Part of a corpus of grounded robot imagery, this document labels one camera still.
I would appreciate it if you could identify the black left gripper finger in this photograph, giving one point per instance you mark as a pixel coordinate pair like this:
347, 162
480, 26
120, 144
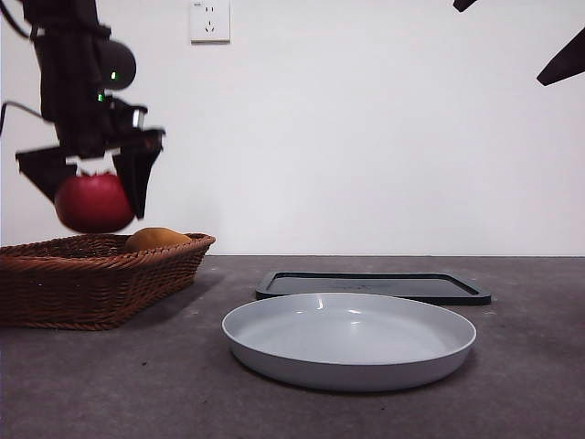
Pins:
137, 183
43, 171

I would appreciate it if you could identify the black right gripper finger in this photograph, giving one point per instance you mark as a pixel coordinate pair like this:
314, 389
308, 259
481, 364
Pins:
566, 59
464, 4

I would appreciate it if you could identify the red tomato with green stem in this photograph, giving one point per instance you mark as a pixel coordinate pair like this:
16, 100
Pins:
93, 203

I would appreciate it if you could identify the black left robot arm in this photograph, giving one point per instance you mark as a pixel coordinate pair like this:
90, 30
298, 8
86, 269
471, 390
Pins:
68, 91

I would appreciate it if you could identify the brown wicker basket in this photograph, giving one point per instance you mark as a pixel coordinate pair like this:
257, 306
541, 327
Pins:
91, 292

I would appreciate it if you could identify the grey round plate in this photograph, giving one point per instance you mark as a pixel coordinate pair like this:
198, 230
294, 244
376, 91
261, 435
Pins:
347, 338

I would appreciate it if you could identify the black rectangular tray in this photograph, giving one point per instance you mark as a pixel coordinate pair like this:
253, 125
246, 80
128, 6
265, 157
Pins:
402, 284

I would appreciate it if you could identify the white wall socket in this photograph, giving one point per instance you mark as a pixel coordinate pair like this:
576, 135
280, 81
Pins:
210, 23

